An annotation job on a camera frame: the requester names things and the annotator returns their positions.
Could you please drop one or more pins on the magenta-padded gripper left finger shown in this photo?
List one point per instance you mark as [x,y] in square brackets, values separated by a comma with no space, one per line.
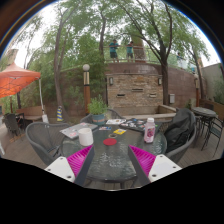
[79,161]

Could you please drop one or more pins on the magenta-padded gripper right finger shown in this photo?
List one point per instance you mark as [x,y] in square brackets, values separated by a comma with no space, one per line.
[144,160]

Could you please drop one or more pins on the pink juice bottle white cap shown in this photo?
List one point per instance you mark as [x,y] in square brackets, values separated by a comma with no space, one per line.
[149,133]

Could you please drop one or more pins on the white cup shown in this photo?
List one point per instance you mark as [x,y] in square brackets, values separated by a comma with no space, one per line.
[85,137]

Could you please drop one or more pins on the silver laptop with stickers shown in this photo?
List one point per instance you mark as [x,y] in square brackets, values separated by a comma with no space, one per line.
[75,129]

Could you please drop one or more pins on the black laptop with stickers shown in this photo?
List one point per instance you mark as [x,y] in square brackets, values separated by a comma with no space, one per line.
[136,125]

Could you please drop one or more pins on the flat round red coaster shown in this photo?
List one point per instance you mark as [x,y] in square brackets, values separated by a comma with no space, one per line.
[110,142]

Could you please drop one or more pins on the yellow card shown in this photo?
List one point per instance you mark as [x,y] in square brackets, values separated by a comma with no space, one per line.
[119,131]

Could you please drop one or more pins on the small colourful card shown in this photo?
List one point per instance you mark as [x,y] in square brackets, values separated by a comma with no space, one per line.
[105,128]

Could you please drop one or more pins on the white printed booklet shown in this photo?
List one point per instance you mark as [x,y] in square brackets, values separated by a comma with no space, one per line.
[115,121]

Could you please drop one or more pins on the blue yellow striped cone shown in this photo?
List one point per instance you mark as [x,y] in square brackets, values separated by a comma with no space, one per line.
[59,115]

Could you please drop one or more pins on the green plant in teal pot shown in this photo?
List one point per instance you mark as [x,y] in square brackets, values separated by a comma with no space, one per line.
[97,108]

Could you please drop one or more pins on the black metal patio chair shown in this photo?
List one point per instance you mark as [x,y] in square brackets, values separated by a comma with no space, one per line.
[215,131]

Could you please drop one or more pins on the group of dark patio chairs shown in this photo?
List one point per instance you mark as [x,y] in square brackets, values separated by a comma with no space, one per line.
[12,123]

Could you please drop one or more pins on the round dark patio table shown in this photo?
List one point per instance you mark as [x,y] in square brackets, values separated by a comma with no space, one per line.
[204,112]

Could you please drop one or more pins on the orange canopy tent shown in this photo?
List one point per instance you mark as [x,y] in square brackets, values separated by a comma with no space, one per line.
[16,80]

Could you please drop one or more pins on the person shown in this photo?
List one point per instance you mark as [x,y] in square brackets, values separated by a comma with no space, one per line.
[114,49]
[129,50]

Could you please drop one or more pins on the globe lamp post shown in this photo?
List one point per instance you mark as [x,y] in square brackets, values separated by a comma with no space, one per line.
[86,96]

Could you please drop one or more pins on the grey wall utility box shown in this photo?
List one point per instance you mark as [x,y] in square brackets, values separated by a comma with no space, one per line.
[172,98]

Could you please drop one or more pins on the black wall lamp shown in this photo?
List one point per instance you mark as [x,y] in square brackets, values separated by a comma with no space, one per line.
[159,81]
[111,81]

